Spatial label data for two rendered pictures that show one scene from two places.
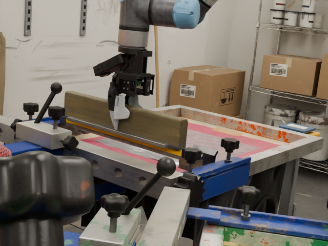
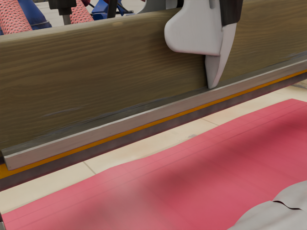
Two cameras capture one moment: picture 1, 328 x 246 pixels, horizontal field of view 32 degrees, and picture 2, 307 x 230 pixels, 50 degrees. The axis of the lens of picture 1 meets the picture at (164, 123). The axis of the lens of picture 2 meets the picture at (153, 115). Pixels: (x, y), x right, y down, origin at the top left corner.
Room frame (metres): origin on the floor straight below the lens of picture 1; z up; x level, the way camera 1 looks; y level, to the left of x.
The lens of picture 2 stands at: (1.50, -0.17, 1.13)
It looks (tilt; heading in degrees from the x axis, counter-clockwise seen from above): 22 degrees down; 112
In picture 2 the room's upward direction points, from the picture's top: 6 degrees counter-clockwise
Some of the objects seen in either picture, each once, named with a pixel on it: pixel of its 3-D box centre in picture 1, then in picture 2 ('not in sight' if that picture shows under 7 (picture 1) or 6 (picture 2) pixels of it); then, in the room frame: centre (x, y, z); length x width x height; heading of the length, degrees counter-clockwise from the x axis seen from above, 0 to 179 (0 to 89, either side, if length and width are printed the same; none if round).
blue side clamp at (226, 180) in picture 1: (208, 179); not in sight; (1.28, -0.12, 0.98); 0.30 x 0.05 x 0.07; 142
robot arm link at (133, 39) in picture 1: (133, 39); not in sight; (1.43, 0.09, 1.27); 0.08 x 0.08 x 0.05
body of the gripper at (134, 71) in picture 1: (133, 71); not in sight; (1.42, 0.09, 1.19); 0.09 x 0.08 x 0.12; 52
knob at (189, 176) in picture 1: (182, 190); not in sight; (1.06, -0.05, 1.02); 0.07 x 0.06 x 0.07; 142
